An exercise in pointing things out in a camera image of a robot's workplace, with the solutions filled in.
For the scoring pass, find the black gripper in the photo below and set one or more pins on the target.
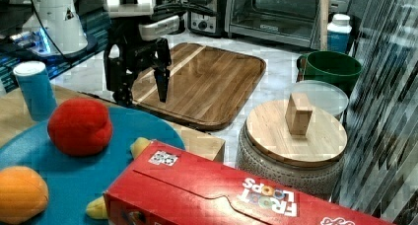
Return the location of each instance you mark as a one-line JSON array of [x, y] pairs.
[[128, 54]]

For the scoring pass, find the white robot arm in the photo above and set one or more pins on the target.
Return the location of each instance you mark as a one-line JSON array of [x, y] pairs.
[[154, 20]]

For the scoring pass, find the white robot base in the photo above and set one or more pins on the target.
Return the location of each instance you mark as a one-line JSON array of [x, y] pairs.
[[57, 29]]

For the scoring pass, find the wooden cutting board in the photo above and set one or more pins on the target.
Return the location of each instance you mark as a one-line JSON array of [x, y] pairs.
[[208, 86]]

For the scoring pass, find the red plush fruit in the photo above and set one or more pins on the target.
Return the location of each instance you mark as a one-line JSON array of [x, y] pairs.
[[80, 127]]

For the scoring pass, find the black toaster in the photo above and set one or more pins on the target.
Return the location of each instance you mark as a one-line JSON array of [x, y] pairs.
[[209, 20]]

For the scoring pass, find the blue cylindrical can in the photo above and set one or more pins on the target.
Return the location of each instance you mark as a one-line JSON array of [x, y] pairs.
[[34, 83]]

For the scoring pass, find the red Froot Loops box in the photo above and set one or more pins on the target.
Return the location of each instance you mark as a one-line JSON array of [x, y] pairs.
[[168, 186]]

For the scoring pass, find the blue plate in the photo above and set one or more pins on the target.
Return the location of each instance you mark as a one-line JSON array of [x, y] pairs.
[[73, 182]]

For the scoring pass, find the ceramic jar with wooden lid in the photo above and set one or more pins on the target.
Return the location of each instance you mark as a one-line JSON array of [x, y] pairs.
[[293, 143]]

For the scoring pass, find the toaster oven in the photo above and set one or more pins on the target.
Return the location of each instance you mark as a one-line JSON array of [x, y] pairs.
[[293, 22]]

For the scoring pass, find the orange plush fruit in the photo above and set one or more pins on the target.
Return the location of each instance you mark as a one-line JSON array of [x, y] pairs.
[[23, 194]]

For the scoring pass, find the green mug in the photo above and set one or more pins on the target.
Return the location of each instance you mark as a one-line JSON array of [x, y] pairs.
[[335, 68]]

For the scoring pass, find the white blue bottle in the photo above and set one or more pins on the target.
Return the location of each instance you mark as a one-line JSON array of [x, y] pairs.
[[338, 33]]

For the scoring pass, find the wooden post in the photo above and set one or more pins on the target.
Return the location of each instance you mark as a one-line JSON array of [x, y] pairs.
[[324, 4]]

